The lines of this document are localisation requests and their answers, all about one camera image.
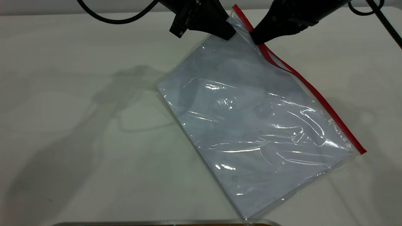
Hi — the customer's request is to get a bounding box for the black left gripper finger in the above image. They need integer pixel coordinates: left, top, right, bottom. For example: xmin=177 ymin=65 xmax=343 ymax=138
xmin=191 ymin=8 xmax=236 ymax=41

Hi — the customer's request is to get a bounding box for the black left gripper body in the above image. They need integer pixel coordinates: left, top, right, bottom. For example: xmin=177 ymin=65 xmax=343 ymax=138
xmin=159 ymin=0 xmax=227 ymax=22

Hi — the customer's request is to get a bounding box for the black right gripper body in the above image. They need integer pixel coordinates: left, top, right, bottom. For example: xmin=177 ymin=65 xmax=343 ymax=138
xmin=266 ymin=0 xmax=351 ymax=28

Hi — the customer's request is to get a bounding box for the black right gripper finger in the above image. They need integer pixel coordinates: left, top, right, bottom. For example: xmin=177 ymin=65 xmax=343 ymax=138
xmin=251 ymin=18 xmax=302 ymax=45

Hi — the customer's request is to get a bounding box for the clear zipper bag red strip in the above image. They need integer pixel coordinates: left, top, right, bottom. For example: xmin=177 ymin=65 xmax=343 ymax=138
xmin=156 ymin=4 xmax=367 ymax=220

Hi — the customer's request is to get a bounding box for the white paper stack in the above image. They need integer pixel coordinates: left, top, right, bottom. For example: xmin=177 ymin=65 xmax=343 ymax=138
xmin=158 ymin=33 xmax=357 ymax=219

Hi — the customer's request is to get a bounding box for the metal table edge trim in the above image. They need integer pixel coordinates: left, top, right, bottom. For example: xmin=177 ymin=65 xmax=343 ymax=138
xmin=52 ymin=219 xmax=282 ymax=226

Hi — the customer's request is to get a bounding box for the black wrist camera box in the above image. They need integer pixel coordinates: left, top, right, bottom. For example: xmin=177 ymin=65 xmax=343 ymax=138
xmin=169 ymin=13 xmax=193 ymax=39

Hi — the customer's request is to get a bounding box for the black braided cable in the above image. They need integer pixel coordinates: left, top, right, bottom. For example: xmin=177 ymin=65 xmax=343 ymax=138
xmin=77 ymin=0 xmax=159 ymax=25
xmin=366 ymin=0 xmax=402 ymax=50
xmin=348 ymin=0 xmax=385 ymax=16

